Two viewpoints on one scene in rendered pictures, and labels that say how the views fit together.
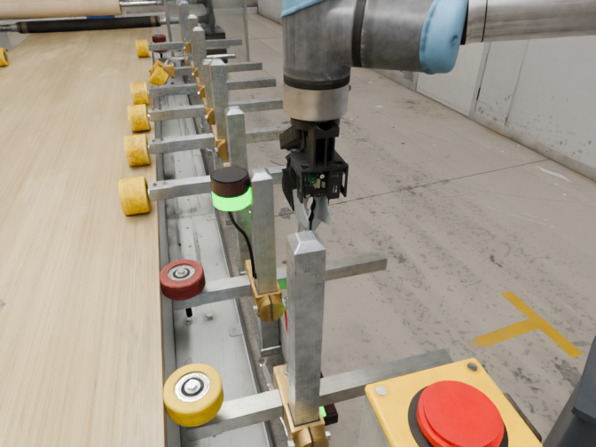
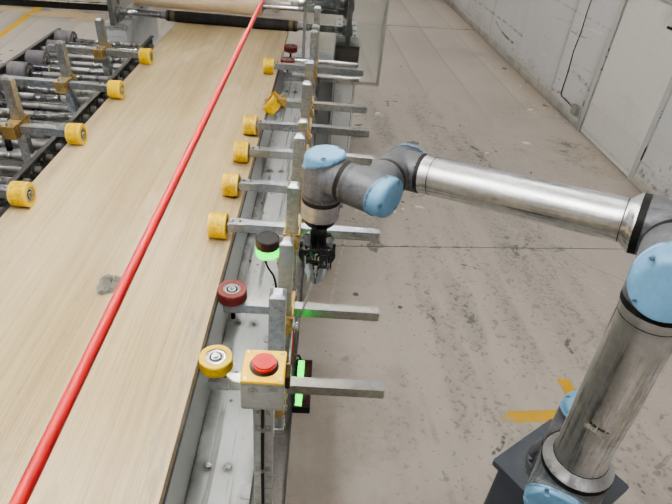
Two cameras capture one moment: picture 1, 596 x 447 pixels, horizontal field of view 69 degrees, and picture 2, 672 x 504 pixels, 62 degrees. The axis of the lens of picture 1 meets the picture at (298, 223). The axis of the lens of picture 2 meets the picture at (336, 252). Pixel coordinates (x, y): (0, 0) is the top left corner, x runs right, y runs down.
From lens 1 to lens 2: 0.73 m
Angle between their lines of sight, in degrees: 11
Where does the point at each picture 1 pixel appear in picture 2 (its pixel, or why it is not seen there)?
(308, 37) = (311, 182)
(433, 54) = (370, 209)
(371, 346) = (405, 391)
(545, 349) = not seen: hidden behind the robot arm
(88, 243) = (180, 253)
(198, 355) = (237, 348)
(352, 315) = (399, 359)
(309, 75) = (311, 200)
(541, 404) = not seen: hidden behind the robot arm
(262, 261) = not seen: hidden behind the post
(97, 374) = (167, 336)
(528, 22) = (448, 194)
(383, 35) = (346, 194)
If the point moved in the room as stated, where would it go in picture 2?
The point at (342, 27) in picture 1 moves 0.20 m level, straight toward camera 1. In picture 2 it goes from (327, 183) to (286, 231)
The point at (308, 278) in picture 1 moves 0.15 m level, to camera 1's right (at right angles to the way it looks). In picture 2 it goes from (275, 311) to (344, 330)
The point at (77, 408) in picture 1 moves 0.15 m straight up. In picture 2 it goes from (153, 350) to (146, 303)
